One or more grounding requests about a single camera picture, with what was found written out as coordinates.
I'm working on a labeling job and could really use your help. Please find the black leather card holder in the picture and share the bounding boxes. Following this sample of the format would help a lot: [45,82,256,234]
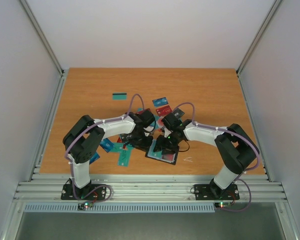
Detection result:
[145,139,178,165]

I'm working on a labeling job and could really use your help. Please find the red VIP card bottom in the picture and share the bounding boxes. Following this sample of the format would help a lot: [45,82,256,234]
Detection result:
[161,154,176,163]

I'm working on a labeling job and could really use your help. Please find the red vip card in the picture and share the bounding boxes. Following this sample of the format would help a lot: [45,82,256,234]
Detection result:
[155,105,172,117]
[161,154,176,163]

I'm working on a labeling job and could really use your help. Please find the teal VIP card bottom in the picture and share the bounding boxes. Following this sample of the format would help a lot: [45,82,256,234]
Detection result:
[145,139,162,160]

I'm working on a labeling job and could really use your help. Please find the teal vip card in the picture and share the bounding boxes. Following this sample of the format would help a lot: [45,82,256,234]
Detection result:
[117,149,131,167]
[145,139,162,160]

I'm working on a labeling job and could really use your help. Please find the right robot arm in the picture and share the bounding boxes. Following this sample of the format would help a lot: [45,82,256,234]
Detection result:
[151,113,260,199]

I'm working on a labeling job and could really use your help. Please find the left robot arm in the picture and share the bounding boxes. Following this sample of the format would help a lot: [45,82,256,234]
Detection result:
[62,110,155,199]

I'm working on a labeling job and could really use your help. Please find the black VIP card centre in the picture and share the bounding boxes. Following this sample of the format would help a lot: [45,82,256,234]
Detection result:
[119,133,132,143]

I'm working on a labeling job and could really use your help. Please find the black vip card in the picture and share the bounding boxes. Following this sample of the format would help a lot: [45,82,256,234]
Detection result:
[172,108,185,119]
[119,133,132,143]

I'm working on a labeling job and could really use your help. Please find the teal card small lower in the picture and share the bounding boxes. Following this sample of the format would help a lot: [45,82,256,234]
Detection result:
[110,142,126,153]

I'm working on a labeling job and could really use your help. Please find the black VIP card right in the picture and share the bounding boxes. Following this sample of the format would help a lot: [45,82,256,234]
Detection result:
[172,108,185,119]

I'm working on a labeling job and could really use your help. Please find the blue card lower left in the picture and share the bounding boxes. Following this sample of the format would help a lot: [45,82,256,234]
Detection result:
[100,138,114,153]

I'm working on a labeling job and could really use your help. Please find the blue card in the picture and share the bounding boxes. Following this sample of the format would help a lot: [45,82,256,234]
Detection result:
[100,138,114,153]
[152,97,169,108]
[89,152,100,165]

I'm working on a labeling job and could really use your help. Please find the red VIP card upper right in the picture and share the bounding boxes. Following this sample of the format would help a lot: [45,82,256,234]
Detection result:
[155,105,172,117]

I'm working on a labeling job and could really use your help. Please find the blue card top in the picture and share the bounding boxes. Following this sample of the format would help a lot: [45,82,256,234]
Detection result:
[152,97,169,108]

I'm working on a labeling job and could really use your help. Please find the blue card far left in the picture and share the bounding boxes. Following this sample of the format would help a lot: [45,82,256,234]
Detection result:
[89,152,100,165]

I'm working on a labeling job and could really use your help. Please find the teal card magnetic stripe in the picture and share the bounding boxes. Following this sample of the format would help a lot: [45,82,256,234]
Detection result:
[112,92,127,101]

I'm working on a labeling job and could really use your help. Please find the right circuit board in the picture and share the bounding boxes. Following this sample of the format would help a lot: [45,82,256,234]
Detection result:
[214,202,233,209]

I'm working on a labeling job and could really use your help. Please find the circuit board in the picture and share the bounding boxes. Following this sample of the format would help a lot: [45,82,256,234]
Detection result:
[77,202,94,211]
[214,202,233,209]

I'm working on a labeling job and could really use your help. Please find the left circuit board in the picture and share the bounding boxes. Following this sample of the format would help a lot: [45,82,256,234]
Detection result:
[77,202,94,211]

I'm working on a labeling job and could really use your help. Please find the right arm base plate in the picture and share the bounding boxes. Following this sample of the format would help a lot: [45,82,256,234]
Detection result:
[193,184,240,201]

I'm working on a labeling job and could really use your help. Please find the grey slotted cable duct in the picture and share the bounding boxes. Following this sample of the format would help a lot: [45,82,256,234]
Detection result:
[24,202,215,214]

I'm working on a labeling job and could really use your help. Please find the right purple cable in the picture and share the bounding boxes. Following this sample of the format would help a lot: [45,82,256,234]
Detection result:
[173,101,261,213]

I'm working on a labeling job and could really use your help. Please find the purple cable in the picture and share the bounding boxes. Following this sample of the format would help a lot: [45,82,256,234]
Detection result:
[64,93,144,202]
[173,101,261,213]

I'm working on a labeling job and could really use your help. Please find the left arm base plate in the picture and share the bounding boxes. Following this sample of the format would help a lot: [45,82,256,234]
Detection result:
[60,183,107,201]

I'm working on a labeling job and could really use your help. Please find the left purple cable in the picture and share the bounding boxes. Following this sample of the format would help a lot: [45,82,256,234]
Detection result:
[64,93,144,202]

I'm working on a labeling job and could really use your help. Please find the aluminium rail frame front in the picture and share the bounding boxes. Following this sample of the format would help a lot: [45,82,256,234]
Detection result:
[13,173,287,203]

